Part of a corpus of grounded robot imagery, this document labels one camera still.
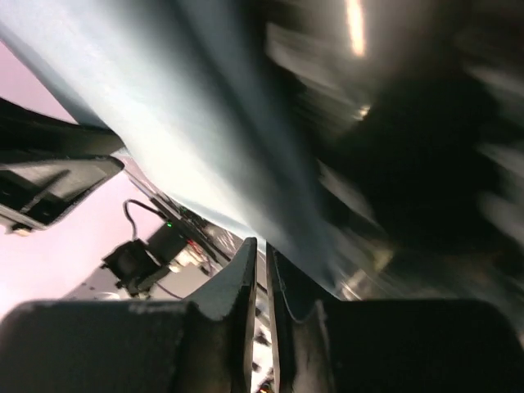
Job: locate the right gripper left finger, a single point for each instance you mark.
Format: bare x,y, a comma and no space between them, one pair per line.
200,344

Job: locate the black marbled table mat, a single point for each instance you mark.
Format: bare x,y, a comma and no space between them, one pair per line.
414,111

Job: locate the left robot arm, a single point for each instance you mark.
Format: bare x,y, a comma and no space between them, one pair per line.
49,167

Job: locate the grey-blue t-shirt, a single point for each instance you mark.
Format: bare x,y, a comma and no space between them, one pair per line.
188,88

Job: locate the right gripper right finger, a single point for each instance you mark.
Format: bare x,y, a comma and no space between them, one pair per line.
323,344

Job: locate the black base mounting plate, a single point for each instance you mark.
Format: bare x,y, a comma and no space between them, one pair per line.
183,240

